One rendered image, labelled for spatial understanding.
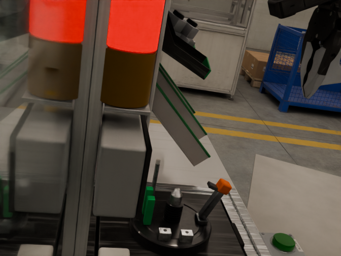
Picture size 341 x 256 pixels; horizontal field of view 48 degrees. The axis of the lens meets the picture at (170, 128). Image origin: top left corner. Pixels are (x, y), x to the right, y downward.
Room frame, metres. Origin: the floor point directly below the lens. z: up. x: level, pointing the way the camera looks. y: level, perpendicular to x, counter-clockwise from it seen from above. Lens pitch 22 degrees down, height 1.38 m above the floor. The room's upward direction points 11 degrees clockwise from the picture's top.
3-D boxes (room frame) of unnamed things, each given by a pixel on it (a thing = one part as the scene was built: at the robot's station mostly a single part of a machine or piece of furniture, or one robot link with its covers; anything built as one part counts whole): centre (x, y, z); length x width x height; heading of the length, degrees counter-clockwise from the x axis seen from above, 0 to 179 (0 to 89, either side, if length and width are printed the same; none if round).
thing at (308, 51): (0.66, -0.23, 1.27); 0.06 x 0.03 x 0.09; 102
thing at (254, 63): (6.08, -1.62, 0.20); 1.20 x 0.80 x 0.41; 98
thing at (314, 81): (0.63, -0.24, 1.27); 0.06 x 0.03 x 0.09; 102
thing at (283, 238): (0.58, -0.24, 0.96); 0.04 x 0.04 x 0.02
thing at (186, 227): (0.55, -0.03, 1.01); 0.24 x 0.24 x 0.13; 12
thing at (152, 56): (0.34, 0.05, 1.28); 0.05 x 0.05 x 0.05
